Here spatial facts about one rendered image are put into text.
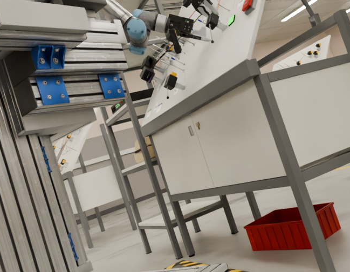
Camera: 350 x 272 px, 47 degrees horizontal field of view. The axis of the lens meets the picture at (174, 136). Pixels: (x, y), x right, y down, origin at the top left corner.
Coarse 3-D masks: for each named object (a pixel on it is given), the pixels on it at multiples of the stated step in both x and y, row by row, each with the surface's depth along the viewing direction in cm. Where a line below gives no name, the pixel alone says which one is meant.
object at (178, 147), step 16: (176, 128) 221; (192, 128) 206; (160, 144) 245; (176, 144) 226; (192, 144) 210; (160, 160) 251; (176, 160) 231; (192, 160) 215; (176, 176) 237; (192, 176) 219; (208, 176) 204; (176, 192) 242
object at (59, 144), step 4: (60, 140) 710; (64, 140) 667; (56, 144) 748; (60, 144) 682; (56, 148) 691; (56, 152) 685; (56, 156) 659; (72, 172) 662; (72, 176) 661; (84, 212) 657; (84, 216) 656; (88, 224) 656; (88, 228) 655
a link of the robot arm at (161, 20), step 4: (160, 16) 175; (164, 16) 175; (156, 20) 174; (160, 20) 174; (164, 20) 174; (156, 24) 174; (160, 24) 174; (164, 24) 174; (156, 28) 176; (160, 28) 175; (164, 28) 176
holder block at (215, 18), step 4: (212, 12) 183; (208, 16) 185; (212, 16) 182; (216, 16) 183; (208, 20) 183; (212, 20) 181; (216, 20) 182; (208, 24) 182; (212, 24) 182; (216, 24) 181; (212, 28) 184
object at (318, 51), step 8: (320, 40) 594; (328, 40) 577; (312, 48) 604; (320, 48) 586; (296, 56) 632; (304, 56) 613; (312, 56) 594; (320, 56) 577; (280, 64) 662; (288, 64) 642; (296, 64) 622
